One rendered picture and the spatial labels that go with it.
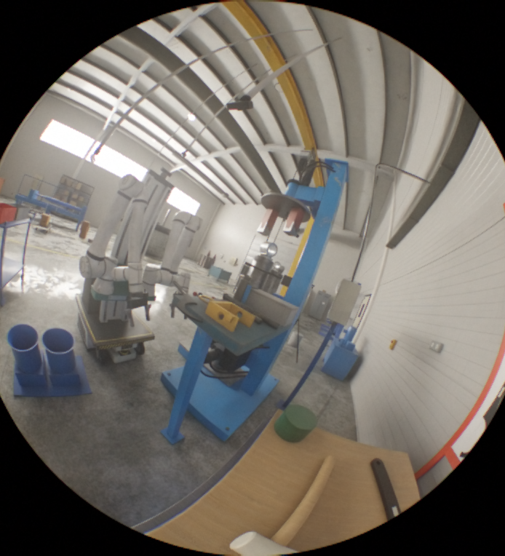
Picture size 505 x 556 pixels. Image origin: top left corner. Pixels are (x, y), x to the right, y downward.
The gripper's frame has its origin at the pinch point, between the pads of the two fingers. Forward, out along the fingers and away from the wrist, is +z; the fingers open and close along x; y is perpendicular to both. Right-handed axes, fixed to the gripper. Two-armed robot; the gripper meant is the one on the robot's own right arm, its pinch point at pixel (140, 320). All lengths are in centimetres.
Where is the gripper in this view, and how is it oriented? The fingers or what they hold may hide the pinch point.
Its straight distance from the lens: 106.9
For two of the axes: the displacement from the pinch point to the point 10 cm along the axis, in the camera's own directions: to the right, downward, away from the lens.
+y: -9.7, 0.1, 2.2
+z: 0.3, 10.0, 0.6
